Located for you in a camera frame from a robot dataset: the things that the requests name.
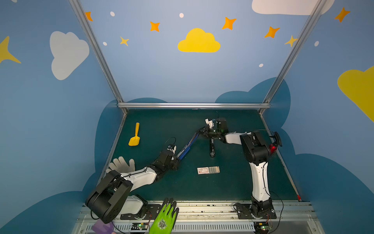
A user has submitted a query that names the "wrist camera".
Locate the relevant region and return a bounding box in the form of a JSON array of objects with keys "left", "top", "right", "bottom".
[
  {"left": 167, "top": 144, "right": 177, "bottom": 154},
  {"left": 205, "top": 119, "right": 217, "bottom": 129}
]

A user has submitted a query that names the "aluminium frame back bar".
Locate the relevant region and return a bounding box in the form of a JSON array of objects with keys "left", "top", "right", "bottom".
[{"left": 117, "top": 102, "right": 270, "bottom": 109}]

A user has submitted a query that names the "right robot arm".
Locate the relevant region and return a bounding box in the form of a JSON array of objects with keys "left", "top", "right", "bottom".
[{"left": 197, "top": 118, "right": 282, "bottom": 219}]

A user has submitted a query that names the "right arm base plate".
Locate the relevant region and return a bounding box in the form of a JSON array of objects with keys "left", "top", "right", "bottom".
[{"left": 233, "top": 203, "right": 277, "bottom": 219}]

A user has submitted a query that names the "red black clamp tool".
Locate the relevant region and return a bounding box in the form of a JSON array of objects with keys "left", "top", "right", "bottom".
[{"left": 269, "top": 132, "right": 282, "bottom": 155}]

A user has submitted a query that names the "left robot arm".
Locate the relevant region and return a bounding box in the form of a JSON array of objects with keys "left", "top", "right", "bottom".
[{"left": 85, "top": 145, "right": 180, "bottom": 224}]

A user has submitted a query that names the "green black work glove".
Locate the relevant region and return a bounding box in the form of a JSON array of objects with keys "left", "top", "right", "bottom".
[{"left": 149, "top": 198, "right": 179, "bottom": 234}]

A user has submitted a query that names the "yellow toy shovel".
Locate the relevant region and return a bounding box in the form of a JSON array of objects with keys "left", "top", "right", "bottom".
[{"left": 128, "top": 122, "right": 140, "bottom": 146}]

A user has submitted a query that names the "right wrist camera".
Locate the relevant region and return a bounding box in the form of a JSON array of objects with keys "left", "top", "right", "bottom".
[{"left": 205, "top": 119, "right": 217, "bottom": 129}]

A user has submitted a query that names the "purple cloth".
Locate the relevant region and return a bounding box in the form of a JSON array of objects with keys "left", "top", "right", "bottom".
[{"left": 92, "top": 219, "right": 116, "bottom": 234}]

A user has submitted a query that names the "white cotton glove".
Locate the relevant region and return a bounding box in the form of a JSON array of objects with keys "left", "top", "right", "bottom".
[{"left": 106, "top": 157, "right": 135, "bottom": 173}]

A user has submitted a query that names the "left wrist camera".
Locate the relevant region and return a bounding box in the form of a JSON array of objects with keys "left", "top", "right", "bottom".
[{"left": 167, "top": 144, "right": 177, "bottom": 154}]

